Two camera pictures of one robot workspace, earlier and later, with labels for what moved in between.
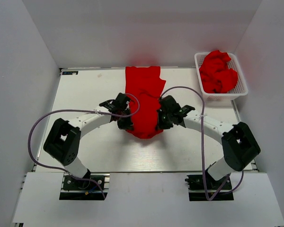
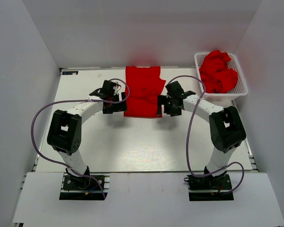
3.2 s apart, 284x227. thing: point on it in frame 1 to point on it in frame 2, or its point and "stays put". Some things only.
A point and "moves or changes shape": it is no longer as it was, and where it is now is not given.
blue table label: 66,73 stays put
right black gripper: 161,125 to 162,100
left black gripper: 127,125 to 119,107
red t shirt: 143,86 moves or changes shape
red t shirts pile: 216,76 stays put
